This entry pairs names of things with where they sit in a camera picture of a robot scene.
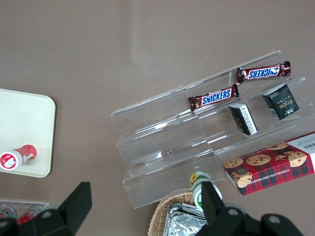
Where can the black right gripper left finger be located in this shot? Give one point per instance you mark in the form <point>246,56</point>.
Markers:
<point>73,206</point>

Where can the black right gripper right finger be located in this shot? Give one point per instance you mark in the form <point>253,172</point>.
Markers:
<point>211,204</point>

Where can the woven wicker basket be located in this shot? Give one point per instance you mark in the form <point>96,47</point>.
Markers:
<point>162,209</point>

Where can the cream plastic tray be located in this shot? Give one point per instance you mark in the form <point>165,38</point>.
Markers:
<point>27,130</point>

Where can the green white bottle, sunflower cap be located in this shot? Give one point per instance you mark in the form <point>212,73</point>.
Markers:
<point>197,184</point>

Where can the silver foil package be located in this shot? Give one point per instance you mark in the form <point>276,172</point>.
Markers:
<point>184,223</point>

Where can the clear acrylic box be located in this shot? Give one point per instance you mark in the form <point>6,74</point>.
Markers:
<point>24,205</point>

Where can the red tartan chocolate chip cookie box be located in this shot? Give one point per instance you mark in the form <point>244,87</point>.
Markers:
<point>273,164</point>

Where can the red soda can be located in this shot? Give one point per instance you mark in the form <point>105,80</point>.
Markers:
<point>17,157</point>

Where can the clear acrylic tiered display stand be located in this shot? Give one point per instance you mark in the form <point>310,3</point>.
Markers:
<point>172,137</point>

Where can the black box with white label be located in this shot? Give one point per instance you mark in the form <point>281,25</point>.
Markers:
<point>244,118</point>

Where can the Snickers chocolate bar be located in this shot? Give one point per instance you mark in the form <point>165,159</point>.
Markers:
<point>263,71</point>
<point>213,97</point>

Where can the black box with gold lettering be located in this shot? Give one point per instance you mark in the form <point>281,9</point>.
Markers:
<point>283,102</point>

